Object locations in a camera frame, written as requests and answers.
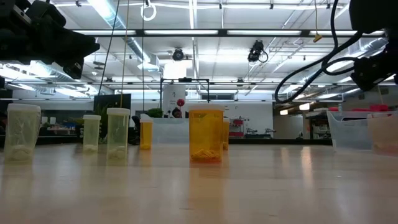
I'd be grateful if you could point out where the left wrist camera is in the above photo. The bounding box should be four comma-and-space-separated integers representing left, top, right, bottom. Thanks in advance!
11, 0, 68, 29

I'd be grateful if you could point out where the thin black hanging cable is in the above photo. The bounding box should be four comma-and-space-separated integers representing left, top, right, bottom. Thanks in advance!
98, 0, 121, 96

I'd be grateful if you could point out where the shelf with red boxes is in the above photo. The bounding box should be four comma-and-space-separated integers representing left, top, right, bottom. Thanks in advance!
229, 117, 246, 138

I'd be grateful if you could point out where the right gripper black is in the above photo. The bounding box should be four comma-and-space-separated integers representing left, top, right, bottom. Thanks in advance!
350, 49, 398, 91

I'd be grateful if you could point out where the black overhead camera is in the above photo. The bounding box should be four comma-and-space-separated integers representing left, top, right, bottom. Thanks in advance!
248, 39, 269, 63

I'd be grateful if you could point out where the pale green pill bottle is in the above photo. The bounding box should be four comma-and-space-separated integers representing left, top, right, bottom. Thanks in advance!
4, 103, 42, 163
106, 107, 131, 161
82, 114, 102, 153

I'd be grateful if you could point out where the LED light strip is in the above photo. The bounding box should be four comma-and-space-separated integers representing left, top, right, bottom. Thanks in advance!
144, 29, 219, 35
308, 30, 386, 36
226, 29, 302, 35
72, 30, 137, 35

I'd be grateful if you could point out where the white cable ring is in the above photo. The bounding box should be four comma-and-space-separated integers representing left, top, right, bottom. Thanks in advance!
140, 1, 157, 22

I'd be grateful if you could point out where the large orange pill bottle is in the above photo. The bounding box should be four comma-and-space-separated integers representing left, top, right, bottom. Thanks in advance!
188, 105, 225, 163

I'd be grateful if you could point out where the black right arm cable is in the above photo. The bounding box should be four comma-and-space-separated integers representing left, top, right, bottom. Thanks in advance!
274, 0, 364, 105

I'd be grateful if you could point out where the white pillar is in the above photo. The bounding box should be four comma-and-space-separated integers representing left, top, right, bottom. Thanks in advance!
162, 83, 187, 119

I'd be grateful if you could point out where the small potted succulent plant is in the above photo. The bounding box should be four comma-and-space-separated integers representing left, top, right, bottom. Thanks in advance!
147, 108, 164, 119

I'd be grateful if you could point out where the black display panel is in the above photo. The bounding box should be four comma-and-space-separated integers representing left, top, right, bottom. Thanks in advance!
93, 93, 132, 138

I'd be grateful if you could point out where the black aluminium rig frame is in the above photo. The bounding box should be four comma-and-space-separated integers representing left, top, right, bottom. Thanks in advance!
0, 29, 398, 146

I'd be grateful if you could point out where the clear plastic bin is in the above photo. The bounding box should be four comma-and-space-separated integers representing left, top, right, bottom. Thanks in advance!
140, 113, 190, 146
326, 110, 398, 156

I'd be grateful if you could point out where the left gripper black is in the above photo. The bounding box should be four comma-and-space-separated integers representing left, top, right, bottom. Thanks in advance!
18, 27, 101, 80

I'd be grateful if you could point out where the small orange pill bottle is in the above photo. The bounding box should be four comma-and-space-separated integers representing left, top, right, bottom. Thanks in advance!
139, 119, 154, 151

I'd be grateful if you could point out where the round black ceiling fixture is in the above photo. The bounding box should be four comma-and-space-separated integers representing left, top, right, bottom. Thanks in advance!
172, 47, 185, 62

